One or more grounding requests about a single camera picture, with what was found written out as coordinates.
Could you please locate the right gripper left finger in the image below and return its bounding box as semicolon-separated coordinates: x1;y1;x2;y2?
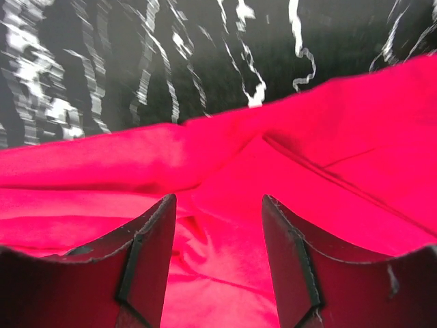
1;195;176;327

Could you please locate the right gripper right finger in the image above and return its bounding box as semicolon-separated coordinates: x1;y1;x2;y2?
262;195;436;327

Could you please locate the bright pink-red t-shirt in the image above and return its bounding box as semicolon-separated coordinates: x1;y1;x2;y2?
1;55;436;327

